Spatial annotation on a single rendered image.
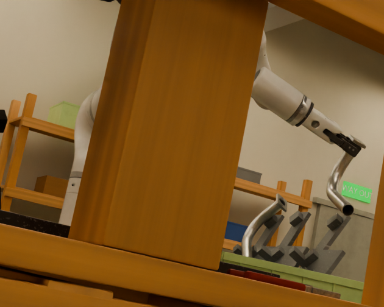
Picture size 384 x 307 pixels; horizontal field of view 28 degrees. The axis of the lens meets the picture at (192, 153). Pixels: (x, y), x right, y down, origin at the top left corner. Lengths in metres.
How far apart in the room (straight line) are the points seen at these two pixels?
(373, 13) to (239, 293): 0.35
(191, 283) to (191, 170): 0.12
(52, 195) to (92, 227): 5.71
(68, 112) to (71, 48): 0.90
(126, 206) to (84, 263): 0.07
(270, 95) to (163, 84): 1.18
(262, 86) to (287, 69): 6.48
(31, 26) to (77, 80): 0.64
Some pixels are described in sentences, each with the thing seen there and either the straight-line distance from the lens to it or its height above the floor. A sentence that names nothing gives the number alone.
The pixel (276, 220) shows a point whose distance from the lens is 2.30.
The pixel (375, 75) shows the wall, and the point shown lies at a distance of 9.25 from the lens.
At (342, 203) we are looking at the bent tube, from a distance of 1.87.
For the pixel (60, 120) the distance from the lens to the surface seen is 6.50.
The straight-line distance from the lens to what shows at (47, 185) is 6.47.
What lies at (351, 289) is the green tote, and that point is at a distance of 1.85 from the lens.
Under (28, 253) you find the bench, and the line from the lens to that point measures 0.71.
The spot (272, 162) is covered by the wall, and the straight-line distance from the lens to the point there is 8.18.
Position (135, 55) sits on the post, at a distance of 0.79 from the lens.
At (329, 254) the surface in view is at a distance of 1.92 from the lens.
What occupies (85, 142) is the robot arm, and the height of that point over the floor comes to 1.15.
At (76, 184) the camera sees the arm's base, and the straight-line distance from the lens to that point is 1.72.
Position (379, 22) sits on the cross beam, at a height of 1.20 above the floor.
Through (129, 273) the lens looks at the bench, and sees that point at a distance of 0.76.
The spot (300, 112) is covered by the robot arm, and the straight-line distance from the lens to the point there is 1.97.
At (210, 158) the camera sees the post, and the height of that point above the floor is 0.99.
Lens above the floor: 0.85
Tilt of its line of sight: 10 degrees up
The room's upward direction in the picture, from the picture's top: 11 degrees clockwise
